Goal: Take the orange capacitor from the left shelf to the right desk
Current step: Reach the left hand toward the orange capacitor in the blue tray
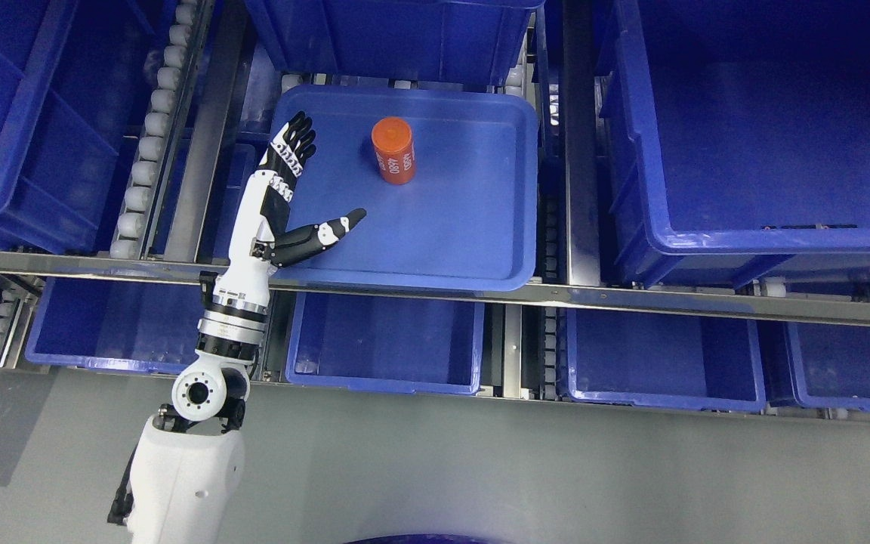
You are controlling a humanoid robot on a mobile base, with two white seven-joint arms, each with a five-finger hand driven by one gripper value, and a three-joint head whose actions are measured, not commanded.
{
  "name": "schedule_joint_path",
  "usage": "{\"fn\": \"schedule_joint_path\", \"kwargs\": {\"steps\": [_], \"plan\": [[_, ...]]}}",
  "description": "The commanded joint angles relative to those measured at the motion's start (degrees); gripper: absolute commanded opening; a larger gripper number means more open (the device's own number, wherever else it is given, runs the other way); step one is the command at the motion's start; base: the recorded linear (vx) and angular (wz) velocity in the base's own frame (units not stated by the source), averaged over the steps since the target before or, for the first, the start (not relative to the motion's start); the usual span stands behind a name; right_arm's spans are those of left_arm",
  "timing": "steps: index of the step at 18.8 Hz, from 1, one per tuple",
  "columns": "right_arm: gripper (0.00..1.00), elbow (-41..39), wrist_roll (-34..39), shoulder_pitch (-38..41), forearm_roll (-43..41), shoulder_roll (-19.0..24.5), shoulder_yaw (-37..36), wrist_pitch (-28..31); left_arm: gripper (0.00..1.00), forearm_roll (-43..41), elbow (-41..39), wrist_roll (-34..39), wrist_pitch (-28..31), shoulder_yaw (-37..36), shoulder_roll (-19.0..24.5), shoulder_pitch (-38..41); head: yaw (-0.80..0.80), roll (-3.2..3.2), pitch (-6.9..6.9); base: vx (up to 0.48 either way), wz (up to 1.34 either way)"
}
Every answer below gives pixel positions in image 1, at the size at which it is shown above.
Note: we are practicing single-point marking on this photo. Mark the blue shallow tray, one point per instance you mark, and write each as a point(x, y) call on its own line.
point(466, 222)

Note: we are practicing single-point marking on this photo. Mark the blue lower bin left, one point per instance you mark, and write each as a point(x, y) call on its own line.
point(138, 328)

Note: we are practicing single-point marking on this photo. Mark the blue lower bin far right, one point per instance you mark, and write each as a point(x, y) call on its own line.
point(816, 366)

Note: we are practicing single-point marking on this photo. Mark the blue bin top left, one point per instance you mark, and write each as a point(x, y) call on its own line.
point(69, 73)

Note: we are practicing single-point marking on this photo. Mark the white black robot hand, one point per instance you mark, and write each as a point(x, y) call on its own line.
point(261, 242)

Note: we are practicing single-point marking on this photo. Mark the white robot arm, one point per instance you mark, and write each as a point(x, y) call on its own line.
point(190, 456)

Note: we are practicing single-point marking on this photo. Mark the large blue bin right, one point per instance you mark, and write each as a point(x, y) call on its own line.
point(739, 135)

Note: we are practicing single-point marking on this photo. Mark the orange cylindrical capacitor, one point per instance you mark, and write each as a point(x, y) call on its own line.
point(393, 143)

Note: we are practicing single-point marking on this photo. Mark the blue lower bin centre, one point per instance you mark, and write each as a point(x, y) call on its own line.
point(386, 344)

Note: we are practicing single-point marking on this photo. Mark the blue bin top centre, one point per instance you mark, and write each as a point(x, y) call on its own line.
point(458, 42)

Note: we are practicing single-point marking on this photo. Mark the white roller track left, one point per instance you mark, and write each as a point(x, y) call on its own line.
point(161, 131)

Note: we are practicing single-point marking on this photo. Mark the steel shelf front rail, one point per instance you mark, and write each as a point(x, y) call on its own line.
point(796, 308)

